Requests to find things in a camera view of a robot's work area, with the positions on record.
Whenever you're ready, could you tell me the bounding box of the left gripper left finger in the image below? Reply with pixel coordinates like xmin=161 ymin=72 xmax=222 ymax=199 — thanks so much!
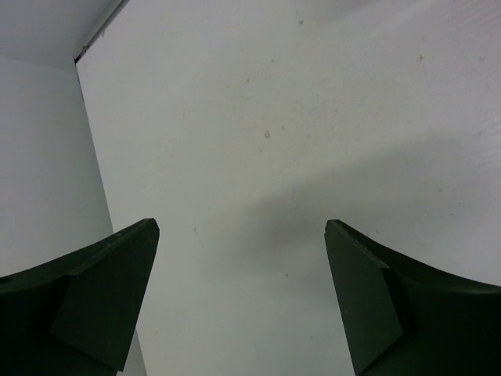
xmin=1 ymin=219 xmax=160 ymax=375

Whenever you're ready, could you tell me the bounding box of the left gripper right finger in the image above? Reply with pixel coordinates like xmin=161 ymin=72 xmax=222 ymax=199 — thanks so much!
xmin=325 ymin=219 xmax=500 ymax=375

